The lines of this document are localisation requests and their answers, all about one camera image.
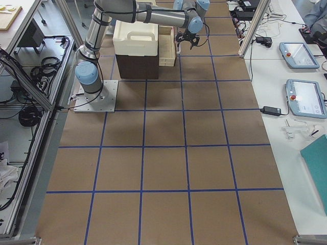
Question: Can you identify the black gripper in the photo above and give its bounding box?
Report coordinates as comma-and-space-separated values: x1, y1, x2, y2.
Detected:
176, 30, 200, 53

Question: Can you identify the white foam tray box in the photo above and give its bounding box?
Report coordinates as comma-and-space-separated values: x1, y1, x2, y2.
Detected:
113, 20, 158, 56

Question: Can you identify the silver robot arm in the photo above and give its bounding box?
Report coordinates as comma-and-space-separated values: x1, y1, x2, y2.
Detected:
75, 1, 210, 95

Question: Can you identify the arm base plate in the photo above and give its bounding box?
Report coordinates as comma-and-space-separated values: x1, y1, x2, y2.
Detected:
73, 80, 119, 113

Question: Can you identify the teach pendant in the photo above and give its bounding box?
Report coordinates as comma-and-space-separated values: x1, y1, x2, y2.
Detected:
285, 79, 326, 119
279, 42, 320, 69

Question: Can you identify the dark brown wooden cabinet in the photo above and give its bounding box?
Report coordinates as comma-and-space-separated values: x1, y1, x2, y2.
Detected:
116, 55, 159, 79

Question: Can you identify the wooden drawer white handle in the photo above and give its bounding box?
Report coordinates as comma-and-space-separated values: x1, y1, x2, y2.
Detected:
158, 26, 178, 67

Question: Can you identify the near teach pendant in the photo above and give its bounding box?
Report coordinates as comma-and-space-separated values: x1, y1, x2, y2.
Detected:
285, 79, 326, 119

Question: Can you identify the aluminium frame post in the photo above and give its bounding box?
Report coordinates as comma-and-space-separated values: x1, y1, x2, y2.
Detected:
238, 0, 270, 58

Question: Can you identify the far teach pendant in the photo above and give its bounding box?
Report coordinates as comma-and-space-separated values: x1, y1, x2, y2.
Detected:
279, 42, 320, 69

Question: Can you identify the black power adapter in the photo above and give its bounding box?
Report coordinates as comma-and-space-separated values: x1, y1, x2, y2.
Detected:
260, 106, 282, 116

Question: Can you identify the clear acrylic bracket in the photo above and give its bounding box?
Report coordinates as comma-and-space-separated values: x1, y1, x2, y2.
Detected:
282, 119, 308, 139

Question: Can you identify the teal board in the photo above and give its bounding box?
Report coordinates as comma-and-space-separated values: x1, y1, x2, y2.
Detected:
300, 134, 326, 210

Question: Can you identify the white crumpled cloth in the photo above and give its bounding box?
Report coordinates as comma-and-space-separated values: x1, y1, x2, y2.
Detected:
0, 141, 20, 205

